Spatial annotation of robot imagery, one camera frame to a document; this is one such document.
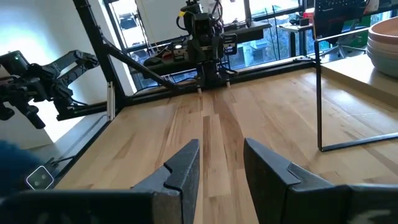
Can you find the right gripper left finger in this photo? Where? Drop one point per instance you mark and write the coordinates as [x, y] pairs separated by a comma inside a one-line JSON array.
[[140, 205]]

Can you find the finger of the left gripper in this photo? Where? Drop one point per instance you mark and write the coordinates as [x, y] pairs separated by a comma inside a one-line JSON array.
[[194, 51], [219, 48]]

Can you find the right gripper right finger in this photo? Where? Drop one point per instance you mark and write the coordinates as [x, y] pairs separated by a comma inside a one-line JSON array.
[[280, 199]]

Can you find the pale peach plate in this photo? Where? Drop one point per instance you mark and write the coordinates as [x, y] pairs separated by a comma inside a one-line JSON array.
[[377, 46]]

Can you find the light grey plate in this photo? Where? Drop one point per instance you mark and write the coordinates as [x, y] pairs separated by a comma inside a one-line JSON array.
[[377, 54]]

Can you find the terracotta plate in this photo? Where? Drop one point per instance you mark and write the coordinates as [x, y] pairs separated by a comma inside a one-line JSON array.
[[385, 31]]

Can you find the light teal plate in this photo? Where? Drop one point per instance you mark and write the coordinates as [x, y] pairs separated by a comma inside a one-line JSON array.
[[385, 67]]

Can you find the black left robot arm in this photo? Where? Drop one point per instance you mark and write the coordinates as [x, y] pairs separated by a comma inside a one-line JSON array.
[[211, 74]]

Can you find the black robot arm green light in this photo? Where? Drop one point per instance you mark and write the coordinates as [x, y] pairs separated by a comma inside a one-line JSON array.
[[46, 77]]

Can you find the wooden shelf with black legs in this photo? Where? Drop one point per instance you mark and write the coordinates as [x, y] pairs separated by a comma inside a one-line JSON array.
[[351, 74]]

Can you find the yellow tag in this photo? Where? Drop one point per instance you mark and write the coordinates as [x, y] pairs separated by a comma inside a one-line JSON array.
[[182, 13]]

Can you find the small white table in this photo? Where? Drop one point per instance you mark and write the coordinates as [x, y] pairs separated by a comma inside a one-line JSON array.
[[292, 28]]

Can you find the smartphone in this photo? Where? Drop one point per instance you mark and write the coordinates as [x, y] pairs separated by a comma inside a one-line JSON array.
[[39, 178]]

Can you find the person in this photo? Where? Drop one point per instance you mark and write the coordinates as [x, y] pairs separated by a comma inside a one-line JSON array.
[[15, 168]]

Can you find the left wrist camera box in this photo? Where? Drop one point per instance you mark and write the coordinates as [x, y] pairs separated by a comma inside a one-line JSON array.
[[203, 28]]

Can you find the black aluminium rig frame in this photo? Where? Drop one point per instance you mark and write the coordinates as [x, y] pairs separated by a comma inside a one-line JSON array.
[[93, 40]]

